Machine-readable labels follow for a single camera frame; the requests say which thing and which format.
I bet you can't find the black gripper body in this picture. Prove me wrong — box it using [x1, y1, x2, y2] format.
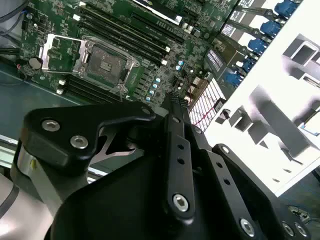
[49, 153, 237, 240]

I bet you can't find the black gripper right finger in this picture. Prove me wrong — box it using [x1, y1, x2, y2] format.
[174, 93, 313, 240]

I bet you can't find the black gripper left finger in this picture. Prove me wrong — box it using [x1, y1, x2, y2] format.
[21, 94, 197, 223]

